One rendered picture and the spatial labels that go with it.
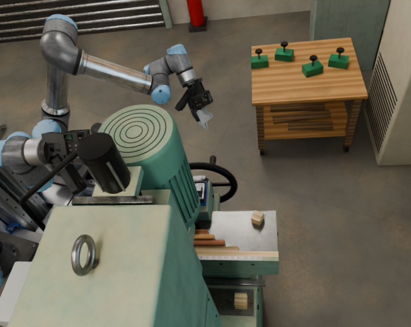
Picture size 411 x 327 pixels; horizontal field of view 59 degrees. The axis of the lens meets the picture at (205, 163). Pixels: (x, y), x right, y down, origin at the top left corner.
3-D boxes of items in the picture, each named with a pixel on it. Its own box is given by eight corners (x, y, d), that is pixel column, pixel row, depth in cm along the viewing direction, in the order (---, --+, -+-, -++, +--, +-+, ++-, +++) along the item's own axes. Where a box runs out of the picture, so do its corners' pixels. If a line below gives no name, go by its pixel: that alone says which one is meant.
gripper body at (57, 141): (78, 132, 92) (35, 135, 94) (83, 165, 94) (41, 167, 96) (92, 128, 99) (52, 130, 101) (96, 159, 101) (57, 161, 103)
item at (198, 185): (208, 181, 131) (205, 172, 127) (205, 208, 124) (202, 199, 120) (173, 182, 133) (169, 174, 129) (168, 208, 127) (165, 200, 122)
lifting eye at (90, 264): (102, 246, 57) (86, 226, 52) (93, 283, 54) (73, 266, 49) (93, 246, 58) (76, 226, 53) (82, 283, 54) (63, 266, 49)
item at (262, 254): (278, 257, 116) (278, 251, 112) (278, 263, 115) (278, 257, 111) (102, 255, 126) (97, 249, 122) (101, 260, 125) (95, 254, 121)
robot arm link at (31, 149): (26, 168, 97) (44, 161, 105) (42, 167, 96) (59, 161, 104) (21, 140, 95) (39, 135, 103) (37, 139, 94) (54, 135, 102)
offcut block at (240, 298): (247, 296, 120) (247, 292, 117) (247, 309, 117) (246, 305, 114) (236, 296, 120) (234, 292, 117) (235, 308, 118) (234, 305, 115)
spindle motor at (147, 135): (203, 181, 102) (180, 99, 78) (197, 238, 92) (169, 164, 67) (143, 182, 105) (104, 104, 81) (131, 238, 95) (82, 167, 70)
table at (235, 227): (276, 196, 137) (276, 187, 132) (279, 275, 118) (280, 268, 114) (124, 198, 147) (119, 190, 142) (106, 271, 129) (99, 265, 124)
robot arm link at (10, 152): (12, 152, 107) (-5, 133, 101) (46, 151, 106) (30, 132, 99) (1, 174, 103) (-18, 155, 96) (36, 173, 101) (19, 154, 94)
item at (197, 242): (225, 246, 121) (224, 239, 117) (225, 251, 120) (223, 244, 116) (163, 245, 125) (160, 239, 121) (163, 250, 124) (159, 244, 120)
